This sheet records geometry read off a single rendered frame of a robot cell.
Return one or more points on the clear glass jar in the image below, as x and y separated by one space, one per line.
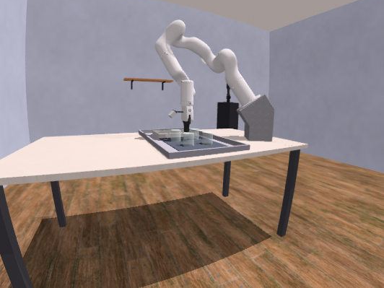
195 131
175 134
207 137
188 139

